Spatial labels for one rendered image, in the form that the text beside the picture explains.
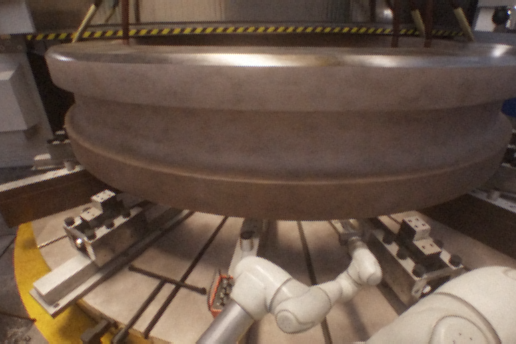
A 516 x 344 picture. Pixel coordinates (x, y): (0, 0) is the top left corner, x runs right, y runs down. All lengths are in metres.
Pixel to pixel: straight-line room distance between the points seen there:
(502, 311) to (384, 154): 1.38
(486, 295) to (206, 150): 1.47
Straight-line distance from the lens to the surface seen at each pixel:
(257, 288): 0.94
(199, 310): 1.96
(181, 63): 1.48
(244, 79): 1.37
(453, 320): 0.44
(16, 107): 4.82
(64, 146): 4.05
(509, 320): 0.53
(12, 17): 3.94
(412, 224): 1.91
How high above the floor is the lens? 1.89
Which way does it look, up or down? 28 degrees down
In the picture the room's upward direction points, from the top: straight up
